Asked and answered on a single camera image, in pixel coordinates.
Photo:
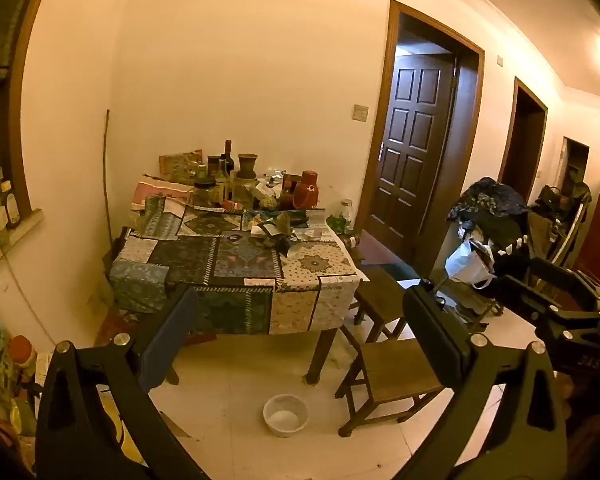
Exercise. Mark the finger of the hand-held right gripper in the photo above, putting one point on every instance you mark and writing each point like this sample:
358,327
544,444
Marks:
550,290

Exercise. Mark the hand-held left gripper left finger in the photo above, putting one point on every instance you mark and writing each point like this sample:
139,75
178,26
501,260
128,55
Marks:
167,330

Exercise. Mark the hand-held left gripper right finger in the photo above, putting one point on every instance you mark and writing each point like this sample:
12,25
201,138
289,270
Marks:
432,335

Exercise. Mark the white plastic bin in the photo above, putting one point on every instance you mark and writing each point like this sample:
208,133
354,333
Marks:
286,417

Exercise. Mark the wooden stool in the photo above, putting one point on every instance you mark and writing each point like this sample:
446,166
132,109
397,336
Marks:
395,370
380,295

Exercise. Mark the folding chair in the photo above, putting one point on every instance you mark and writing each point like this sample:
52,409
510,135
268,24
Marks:
565,220

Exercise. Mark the white plastic bag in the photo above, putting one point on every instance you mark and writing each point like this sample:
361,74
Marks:
467,265

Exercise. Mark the patchwork tablecloth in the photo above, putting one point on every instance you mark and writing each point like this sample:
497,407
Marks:
240,260

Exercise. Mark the dark clothes pile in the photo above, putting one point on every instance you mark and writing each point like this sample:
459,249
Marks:
490,205

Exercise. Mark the white paper card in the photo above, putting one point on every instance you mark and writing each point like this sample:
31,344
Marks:
175,207

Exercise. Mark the jar with dark lid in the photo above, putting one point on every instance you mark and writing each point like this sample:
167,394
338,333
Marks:
205,192

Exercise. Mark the bottle with orange cap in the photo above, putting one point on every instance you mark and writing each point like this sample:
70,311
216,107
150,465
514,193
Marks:
22,352

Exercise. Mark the glass jar with white lid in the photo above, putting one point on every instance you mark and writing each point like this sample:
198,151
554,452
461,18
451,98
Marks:
347,212

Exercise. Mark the large glass jar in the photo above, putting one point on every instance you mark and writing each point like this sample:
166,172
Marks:
243,191

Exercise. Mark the yellow oil bottle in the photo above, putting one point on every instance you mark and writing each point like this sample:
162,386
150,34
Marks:
222,180

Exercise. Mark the printed snack packet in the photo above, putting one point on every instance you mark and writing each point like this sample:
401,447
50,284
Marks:
180,165

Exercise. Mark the thin wooden stick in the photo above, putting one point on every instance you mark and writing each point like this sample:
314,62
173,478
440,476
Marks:
105,170

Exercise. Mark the dark brown panel door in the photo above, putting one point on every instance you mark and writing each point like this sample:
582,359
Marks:
405,160

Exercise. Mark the brown ceramic vase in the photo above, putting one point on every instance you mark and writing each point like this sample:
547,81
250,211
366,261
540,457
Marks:
247,166

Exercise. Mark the dark wine bottle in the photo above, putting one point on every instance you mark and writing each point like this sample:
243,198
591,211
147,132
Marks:
228,157

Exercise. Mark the red thermos jug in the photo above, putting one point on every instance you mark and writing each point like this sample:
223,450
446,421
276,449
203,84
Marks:
306,190

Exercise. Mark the brown wooden door frame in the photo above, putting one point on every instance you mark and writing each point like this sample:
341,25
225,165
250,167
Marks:
472,110
564,160
506,160

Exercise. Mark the grey wall panel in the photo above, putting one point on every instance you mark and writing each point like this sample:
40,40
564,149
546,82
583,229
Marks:
360,112

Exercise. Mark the brown window frame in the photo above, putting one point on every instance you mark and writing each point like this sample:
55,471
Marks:
17,125

